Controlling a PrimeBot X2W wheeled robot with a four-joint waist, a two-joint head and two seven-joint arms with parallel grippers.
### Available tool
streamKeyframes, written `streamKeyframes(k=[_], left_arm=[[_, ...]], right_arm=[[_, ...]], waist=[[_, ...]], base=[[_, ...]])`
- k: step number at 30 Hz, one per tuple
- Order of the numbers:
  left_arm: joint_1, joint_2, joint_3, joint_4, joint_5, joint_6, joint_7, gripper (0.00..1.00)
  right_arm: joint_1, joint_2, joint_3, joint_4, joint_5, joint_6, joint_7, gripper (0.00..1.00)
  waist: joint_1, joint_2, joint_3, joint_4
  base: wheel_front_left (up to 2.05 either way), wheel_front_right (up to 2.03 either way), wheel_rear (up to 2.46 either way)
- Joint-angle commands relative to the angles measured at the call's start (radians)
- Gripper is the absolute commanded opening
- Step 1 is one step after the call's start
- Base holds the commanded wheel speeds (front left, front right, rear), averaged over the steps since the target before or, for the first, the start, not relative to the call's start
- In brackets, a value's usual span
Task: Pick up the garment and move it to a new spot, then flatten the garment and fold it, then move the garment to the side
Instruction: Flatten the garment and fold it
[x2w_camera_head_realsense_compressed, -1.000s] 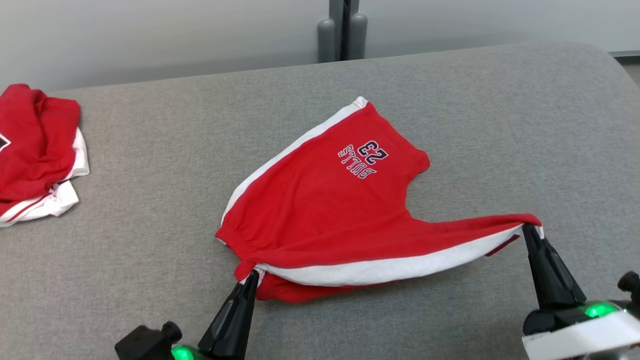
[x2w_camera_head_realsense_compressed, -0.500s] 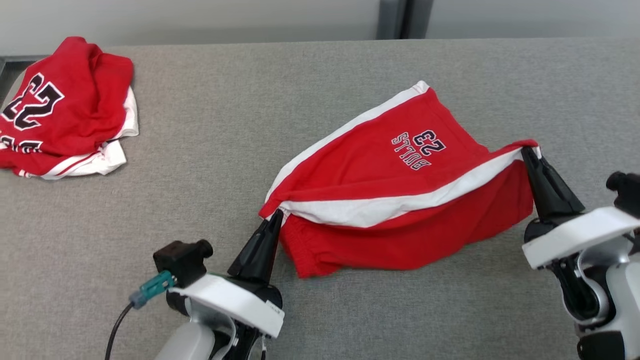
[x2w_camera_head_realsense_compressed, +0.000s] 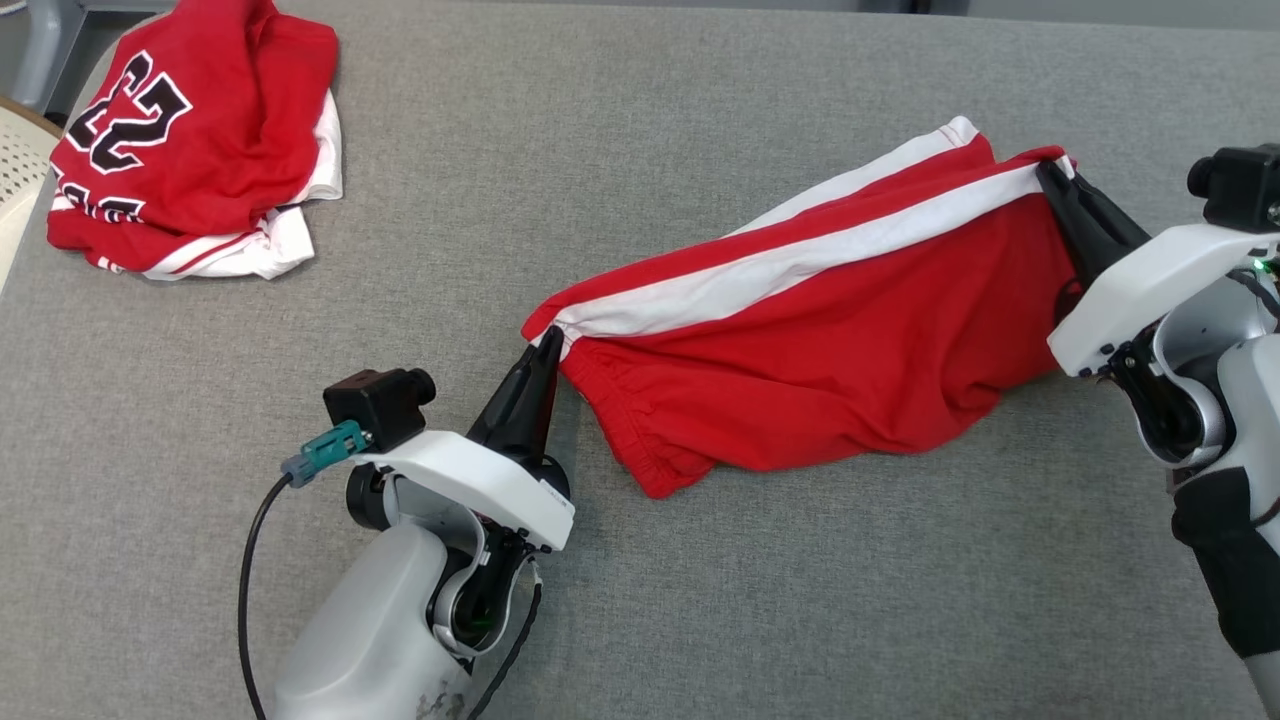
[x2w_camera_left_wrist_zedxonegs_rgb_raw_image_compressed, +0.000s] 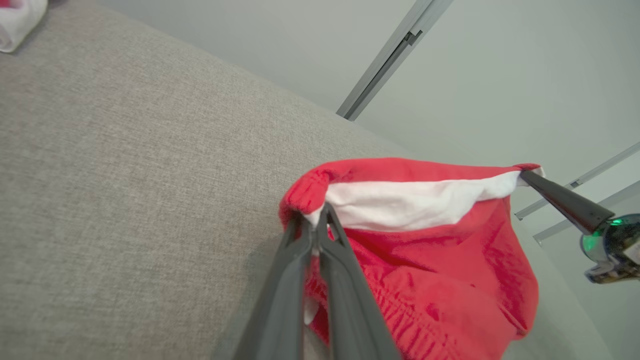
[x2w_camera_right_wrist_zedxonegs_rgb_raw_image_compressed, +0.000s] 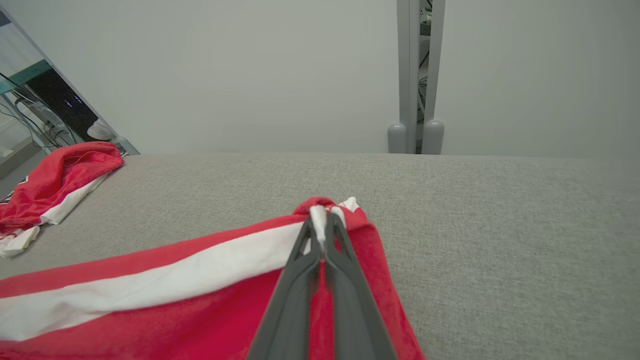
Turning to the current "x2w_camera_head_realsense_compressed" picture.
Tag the teal left camera connector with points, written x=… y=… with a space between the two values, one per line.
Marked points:
x=325 y=455

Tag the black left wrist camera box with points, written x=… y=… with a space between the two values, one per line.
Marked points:
x=375 y=405

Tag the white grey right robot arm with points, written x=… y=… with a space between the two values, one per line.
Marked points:
x=1250 y=400

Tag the red shorts with white stripes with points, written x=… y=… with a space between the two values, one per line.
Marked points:
x=830 y=360

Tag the grey metal furniture leg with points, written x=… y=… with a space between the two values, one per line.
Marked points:
x=50 y=50

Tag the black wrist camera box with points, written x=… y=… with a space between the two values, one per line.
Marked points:
x=375 y=405
x=1240 y=185

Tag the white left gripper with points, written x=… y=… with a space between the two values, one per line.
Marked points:
x=490 y=485

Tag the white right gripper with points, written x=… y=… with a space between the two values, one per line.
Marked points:
x=1150 y=290

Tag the beige perforated laundry basket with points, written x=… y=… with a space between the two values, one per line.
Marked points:
x=20 y=180

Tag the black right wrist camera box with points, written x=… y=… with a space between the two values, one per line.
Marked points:
x=1240 y=185

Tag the red jersey with black numbers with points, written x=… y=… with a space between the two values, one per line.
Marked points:
x=230 y=130

